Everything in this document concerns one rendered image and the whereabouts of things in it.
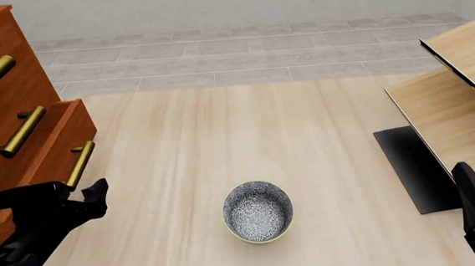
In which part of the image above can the medium brass handle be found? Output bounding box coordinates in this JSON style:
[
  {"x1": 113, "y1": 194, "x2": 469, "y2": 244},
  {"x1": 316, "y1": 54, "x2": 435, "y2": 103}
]
[{"x1": 0, "y1": 105, "x2": 51, "y2": 160}]

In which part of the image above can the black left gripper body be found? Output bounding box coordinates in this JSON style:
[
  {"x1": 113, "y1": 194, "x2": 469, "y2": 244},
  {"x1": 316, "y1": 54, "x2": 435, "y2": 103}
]
[{"x1": 8, "y1": 195, "x2": 105, "y2": 254}]

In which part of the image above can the patterned grey bowl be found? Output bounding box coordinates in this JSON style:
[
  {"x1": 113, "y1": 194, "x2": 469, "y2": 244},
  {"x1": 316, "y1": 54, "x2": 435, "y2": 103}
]
[{"x1": 220, "y1": 179, "x2": 297, "y2": 248}]

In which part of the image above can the pale wooden board, black edge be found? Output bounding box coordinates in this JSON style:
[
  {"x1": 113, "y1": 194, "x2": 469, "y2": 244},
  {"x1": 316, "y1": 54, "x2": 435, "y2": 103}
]
[{"x1": 416, "y1": 13, "x2": 475, "y2": 113}]

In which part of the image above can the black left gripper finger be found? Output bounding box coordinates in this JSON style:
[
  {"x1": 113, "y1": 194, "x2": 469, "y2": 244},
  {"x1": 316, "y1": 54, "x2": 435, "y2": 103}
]
[
  {"x1": 80, "y1": 177, "x2": 112, "y2": 219},
  {"x1": 0, "y1": 179, "x2": 77, "y2": 214}
]

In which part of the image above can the pale wooden board, white edge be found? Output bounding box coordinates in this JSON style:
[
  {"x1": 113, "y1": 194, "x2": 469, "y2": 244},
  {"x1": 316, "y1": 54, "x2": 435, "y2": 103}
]
[{"x1": 381, "y1": 64, "x2": 475, "y2": 192}]

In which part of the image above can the protruding wooden drawer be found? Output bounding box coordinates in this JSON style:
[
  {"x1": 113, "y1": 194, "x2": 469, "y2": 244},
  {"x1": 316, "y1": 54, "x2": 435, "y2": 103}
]
[{"x1": 0, "y1": 97, "x2": 106, "y2": 253}]

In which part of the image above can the wooden drawer with long handle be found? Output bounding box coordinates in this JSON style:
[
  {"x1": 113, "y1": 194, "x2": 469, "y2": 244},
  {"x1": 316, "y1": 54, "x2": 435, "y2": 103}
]
[{"x1": 0, "y1": 13, "x2": 64, "y2": 138}]

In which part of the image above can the short brass handle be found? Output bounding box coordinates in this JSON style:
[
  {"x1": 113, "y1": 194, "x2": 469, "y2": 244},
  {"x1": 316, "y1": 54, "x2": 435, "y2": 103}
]
[{"x1": 59, "y1": 140, "x2": 100, "y2": 189}]

